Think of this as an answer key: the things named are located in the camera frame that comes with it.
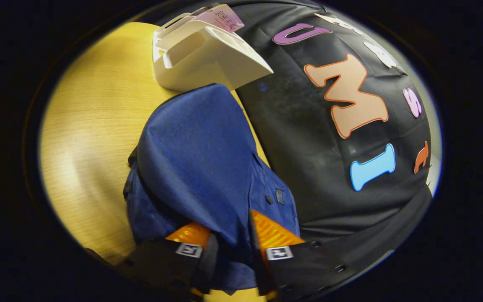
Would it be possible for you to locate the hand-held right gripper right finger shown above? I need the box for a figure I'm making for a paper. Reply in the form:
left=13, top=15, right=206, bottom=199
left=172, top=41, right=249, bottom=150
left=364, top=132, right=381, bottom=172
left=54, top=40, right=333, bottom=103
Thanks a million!
left=248, top=210, right=359, bottom=300

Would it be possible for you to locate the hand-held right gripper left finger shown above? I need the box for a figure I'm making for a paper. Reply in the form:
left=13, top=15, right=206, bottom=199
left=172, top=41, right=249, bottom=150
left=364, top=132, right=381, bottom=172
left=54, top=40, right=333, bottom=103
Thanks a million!
left=116, top=221, right=219, bottom=298

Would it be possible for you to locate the blue schoolbag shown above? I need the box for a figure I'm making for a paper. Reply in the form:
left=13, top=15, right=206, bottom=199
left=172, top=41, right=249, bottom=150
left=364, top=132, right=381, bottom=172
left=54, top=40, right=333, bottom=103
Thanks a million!
left=123, top=83, right=301, bottom=294

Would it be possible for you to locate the white bookshelf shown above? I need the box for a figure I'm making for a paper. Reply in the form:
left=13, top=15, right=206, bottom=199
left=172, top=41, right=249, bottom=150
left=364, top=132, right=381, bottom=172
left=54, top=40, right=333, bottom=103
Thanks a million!
left=153, top=13, right=274, bottom=93

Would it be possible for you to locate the pink book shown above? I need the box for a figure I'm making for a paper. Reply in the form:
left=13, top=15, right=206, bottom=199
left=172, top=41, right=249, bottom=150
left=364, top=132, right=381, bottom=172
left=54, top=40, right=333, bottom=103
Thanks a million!
left=195, top=4, right=245, bottom=33

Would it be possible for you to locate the black backdrop cloth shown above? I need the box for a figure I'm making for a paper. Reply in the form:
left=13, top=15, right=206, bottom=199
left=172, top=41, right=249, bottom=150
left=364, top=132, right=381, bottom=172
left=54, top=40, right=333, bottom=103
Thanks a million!
left=158, top=0, right=435, bottom=294

